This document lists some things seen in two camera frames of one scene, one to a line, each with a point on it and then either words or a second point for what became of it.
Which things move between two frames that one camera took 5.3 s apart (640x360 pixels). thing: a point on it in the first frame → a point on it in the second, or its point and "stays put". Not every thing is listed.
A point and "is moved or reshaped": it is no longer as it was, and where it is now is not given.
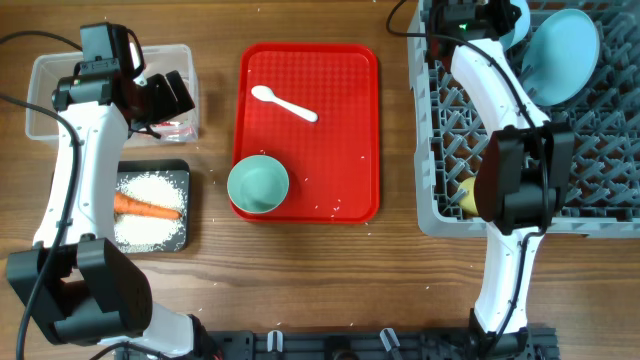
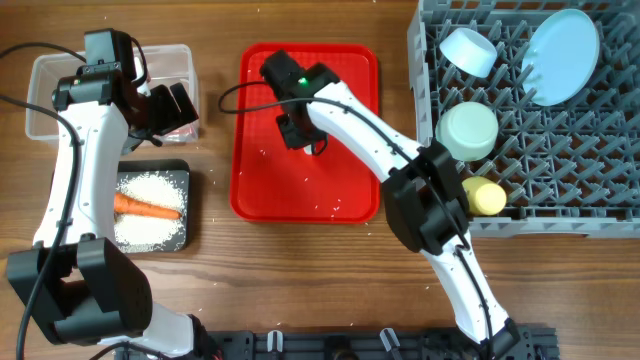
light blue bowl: (520, 27) is moved or reshaped
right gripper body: (494, 14) → (298, 135)
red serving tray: (333, 163) stays put
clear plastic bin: (45, 71) stays put
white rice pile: (141, 234) stays put
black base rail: (359, 344) stays put
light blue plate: (560, 56) stays put
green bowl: (257, 184) → (468, 130)
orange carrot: (126, 204) stays put
